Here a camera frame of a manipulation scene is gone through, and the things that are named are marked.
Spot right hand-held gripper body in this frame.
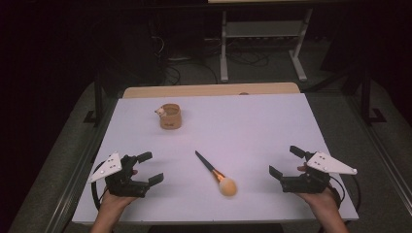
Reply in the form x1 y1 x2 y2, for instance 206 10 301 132
279 150 359 195

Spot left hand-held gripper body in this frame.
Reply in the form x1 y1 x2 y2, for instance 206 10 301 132
87 150 151 199

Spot brown cup with bear figure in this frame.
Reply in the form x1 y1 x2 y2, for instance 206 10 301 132
154 103 183 131

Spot black handled makeup brush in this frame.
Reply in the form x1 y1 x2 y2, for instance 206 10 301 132
194 150 238 197

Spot person's left hand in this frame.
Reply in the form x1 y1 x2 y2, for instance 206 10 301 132
98 168 140 214

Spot person's right hand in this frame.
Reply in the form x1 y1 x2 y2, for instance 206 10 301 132
295 164 342 213

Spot black metal stand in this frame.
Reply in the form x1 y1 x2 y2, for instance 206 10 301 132
83 73 109 128
342 63 388 126

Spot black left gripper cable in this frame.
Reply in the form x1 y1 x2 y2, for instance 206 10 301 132
90 160 110 212

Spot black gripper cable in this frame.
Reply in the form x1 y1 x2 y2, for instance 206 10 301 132
327 174 362 216
90 160 110 212

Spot grey metal rail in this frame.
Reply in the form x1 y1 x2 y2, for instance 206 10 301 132
44 96 119 233
345 95 412 208

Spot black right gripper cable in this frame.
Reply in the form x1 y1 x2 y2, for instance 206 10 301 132
327 174 362 216

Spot black floor cables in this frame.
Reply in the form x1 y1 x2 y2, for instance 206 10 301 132
152 35 270 86

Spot white metal desk frame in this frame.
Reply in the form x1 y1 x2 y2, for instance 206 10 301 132
219 8 315 83

